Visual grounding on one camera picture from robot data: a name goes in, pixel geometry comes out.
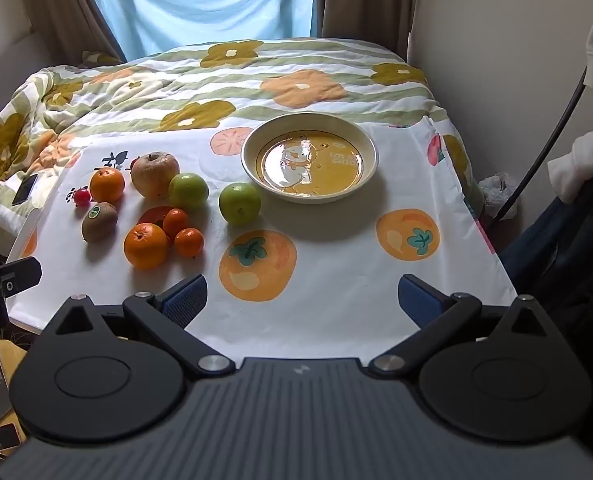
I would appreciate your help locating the small tangerine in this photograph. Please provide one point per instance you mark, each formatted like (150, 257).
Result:
(175, 221)
(189, 243)

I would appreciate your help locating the crumpled plastic bag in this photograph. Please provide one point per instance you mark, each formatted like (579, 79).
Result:
(493, 187)

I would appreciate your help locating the white persimmon print cloth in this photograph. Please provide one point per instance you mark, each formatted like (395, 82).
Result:
(326, 260)

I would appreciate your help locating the dark clothing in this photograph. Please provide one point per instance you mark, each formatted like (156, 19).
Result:
(576, 260)

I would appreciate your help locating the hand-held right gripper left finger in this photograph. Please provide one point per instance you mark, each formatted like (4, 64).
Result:
(186, 301)

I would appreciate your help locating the brown curtain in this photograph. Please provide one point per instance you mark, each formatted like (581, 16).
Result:
(361, 0)
(56, 0)

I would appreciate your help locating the brown kiwi with sticker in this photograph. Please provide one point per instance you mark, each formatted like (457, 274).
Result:
(99, 222)

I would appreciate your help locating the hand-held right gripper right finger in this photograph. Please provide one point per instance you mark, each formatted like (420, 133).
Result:
(419, 301)

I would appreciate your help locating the flower print striped blanket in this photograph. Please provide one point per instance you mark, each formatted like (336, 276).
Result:
(176, 85)

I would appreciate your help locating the black phone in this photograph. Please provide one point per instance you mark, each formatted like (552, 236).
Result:
(25, 189)

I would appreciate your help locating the wooden stool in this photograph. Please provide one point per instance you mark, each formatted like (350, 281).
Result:
(11, 355)

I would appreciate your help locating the light blue curtain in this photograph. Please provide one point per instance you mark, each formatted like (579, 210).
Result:
(201, 5)

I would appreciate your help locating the green apple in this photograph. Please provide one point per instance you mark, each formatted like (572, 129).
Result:
(240, 203)
(189, 192)

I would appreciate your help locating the reddish yellow apple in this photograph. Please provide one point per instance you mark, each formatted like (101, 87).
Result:
(154, 175)

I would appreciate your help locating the large orange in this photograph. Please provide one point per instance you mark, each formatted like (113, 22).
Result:
(107, 186)
(146, 246)

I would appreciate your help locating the thin black pole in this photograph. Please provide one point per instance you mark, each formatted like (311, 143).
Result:
(541, 164)

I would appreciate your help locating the small square device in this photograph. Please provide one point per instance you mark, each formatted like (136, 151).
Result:
(5, 436)

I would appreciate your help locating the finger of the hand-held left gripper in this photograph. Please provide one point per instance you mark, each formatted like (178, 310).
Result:
(21, 272)

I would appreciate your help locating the white fruit bowl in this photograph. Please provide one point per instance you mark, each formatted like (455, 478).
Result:
(316, 170)

